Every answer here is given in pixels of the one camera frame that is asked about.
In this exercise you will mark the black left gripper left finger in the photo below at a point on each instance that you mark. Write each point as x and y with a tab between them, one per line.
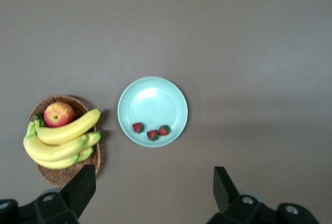
80	190

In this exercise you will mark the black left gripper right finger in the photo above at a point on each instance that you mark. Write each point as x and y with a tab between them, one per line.
224	190

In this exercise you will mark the red strawberry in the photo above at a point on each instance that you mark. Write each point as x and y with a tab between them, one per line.
164	130
152	135
138	127

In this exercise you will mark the light green round plate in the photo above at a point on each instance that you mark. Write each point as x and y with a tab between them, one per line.
153	99

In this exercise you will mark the brown wicker basket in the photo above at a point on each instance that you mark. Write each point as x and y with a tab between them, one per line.
59	177

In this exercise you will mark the yellow banana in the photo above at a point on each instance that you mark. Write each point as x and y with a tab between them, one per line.
52	150
70	130
59	164

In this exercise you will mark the red apple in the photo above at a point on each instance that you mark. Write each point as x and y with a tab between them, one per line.
58	113

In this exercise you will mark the brown table cover mat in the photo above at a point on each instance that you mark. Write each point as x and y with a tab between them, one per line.
166	27

